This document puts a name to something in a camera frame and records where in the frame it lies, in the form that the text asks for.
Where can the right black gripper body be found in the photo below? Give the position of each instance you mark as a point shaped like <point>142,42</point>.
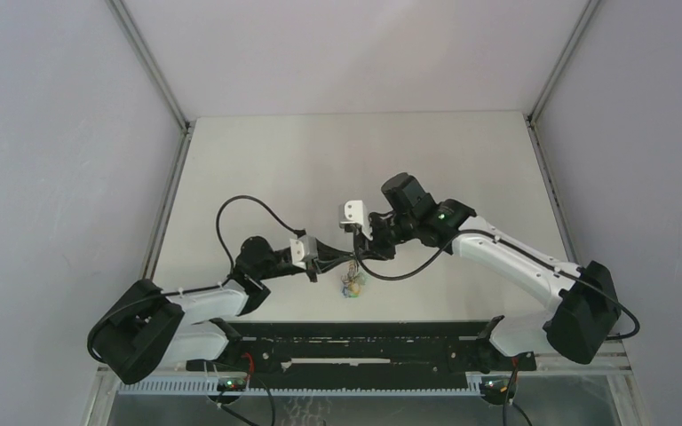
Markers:
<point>388,232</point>

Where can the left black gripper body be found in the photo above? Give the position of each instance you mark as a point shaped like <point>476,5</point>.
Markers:
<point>313,266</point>

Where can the large keyring with yellow handle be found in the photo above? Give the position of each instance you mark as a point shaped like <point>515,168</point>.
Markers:
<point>353,280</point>

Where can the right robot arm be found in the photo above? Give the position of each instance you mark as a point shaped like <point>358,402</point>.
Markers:
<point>579,303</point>

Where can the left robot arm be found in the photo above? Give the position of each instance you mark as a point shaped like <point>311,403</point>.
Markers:
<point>147,328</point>

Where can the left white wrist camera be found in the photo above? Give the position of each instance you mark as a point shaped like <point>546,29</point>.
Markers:
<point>299,250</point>

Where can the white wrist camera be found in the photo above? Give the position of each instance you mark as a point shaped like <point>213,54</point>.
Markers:
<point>354,217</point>
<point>299,250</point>

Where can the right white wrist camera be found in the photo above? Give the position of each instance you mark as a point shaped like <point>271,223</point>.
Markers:
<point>354,217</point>

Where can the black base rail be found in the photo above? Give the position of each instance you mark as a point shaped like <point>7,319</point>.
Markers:
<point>388,355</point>

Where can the white slotted cable duct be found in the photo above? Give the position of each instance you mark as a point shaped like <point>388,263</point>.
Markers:
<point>211,386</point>

